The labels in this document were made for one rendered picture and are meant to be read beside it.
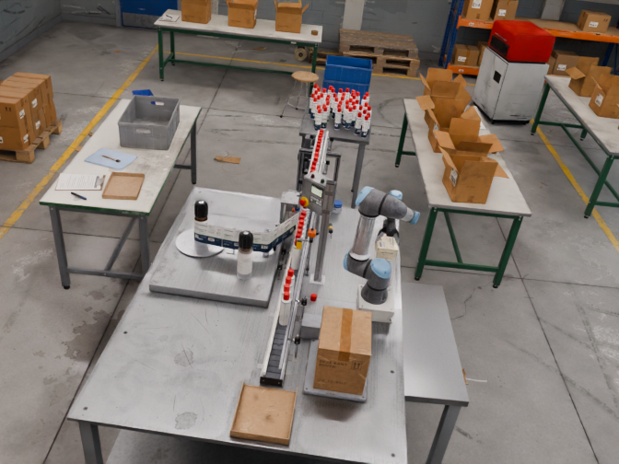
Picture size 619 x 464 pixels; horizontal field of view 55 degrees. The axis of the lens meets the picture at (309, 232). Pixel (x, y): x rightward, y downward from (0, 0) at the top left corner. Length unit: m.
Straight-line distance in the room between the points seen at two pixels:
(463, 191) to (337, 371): 2.31
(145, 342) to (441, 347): 1.55
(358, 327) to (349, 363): 0.19
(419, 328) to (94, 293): 2.55
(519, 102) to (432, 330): 5.59
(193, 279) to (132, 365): 0.66
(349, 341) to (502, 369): 1.99
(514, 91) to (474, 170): 3.93
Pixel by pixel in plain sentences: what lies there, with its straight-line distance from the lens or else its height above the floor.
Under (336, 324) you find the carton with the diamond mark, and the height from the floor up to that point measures 1.12.
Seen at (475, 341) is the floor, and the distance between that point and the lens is 4.76.
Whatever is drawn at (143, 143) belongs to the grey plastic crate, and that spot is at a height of 0.86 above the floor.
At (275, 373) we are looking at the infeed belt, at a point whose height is 0.88.
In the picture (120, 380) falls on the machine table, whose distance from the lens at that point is 3.04.
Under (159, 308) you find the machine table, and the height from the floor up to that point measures 0.83.
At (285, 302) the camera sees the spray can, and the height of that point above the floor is 1.04.
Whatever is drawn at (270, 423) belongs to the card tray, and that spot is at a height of 0.83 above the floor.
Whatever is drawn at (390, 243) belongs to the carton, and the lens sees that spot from 3.69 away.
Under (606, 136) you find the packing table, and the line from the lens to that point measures 6.86.
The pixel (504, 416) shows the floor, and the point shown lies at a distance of 4.31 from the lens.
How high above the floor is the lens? 3.06
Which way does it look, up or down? 34 degrees down
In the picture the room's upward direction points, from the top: 7 degrees clockwise
